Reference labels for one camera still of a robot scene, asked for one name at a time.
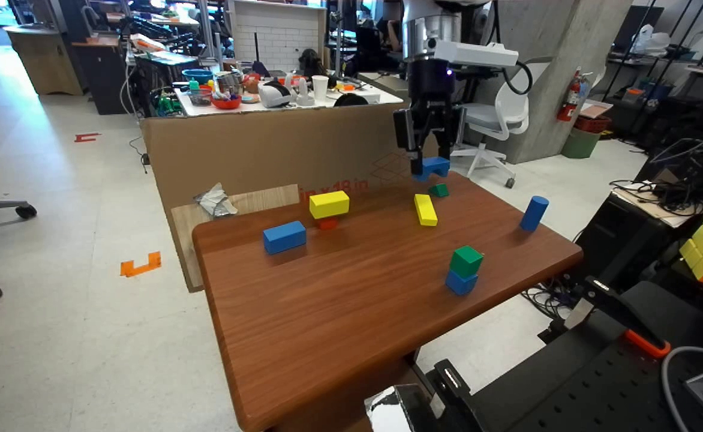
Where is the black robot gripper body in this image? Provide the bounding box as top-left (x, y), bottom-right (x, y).
top-left (391, 57), bottom-right (466, 158)

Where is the flat yellow block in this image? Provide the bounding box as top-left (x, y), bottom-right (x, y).
top-left (413, 192), bottom-right (442, 231)

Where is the large yellow block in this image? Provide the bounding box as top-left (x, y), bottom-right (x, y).
top-left (308, 189), bottom-right (353, 223)

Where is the blue cylinder block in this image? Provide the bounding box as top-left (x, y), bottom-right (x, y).
top-left (519, 194), bottom-right (553, 236)

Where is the blue rectangular block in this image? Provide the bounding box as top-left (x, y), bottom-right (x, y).
top-left (261, 218), bottom-right (309, 260)

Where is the white office chair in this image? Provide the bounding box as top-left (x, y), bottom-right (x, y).
top-left (443, 60), bottom-right (553, 192)

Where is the seated person in dark clothes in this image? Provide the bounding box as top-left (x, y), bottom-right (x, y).
top-left (344, 0), bottom-right (409, 79)

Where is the white paper cup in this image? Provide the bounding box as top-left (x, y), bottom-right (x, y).
top-left (309, 74), bottom-right (331, 103)

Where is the green cube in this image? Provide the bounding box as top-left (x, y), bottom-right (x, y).
top-left (448, 242), bottom-right (488, 282)

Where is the large cardboard panel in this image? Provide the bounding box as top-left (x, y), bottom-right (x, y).
top-left (139, 98), bottom-right (448, 213)

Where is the blue cube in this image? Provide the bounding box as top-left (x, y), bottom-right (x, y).
top-left (443, 270), bottom-right (481, 297)

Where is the red fire extinguisher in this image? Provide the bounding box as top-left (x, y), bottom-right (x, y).
top-left (556, 69), bottom-right (590, 126)

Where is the green bin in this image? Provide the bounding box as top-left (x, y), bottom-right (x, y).
top-left (560, 126), bottom-right (599, 162)

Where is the white cluttered table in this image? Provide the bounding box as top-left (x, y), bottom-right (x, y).
top-left (174, 74), bottom-right (406, 120)

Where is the red box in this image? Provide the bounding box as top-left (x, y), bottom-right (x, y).
top-left (574, 98), bottom-right (616, 137)

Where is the crumpled gray cloth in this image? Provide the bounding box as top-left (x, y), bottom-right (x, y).
top-left (194, 183), bottom-right (241, 221)

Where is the white side table with papers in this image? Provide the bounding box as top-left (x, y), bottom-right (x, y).
top-left (607, 177), bottom-right (703, 234)

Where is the black bar with orange grip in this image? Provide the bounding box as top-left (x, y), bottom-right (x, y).
top-left (583, 276), bottom-right (675, 362)

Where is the wooden cabinet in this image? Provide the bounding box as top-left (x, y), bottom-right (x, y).
top-left (2, 24), bottom-right (87, 98)

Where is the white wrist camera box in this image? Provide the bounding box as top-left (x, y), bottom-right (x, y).
top-left (431, 39), bottom-right (521, 72)

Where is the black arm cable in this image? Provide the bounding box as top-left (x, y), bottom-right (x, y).
top-left (500, 60), bottom-right (538, 98)

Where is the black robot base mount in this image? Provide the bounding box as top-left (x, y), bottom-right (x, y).
top-left (363, 357), bottom-right (476, 432)

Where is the white cable loop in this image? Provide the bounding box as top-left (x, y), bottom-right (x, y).
top-left (661, 343), bottom-right (703, 432)

